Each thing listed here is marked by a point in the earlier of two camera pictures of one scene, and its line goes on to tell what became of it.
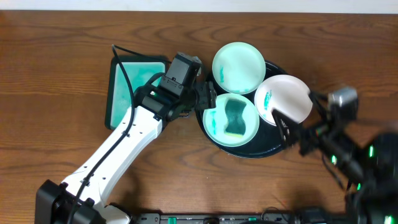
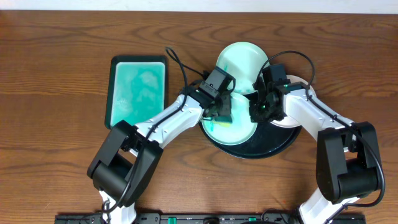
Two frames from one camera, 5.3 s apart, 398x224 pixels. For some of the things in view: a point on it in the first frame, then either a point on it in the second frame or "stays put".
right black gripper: [311, 134] → [255, 115]
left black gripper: [204, 96] → [224, 109]
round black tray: [267, 142] stays put
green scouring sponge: [236, 123] → [223, 120]
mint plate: [239, 68] stays put
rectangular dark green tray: [141, 71] stays put
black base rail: [277, 218] stays put
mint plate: [233, 122] stays put
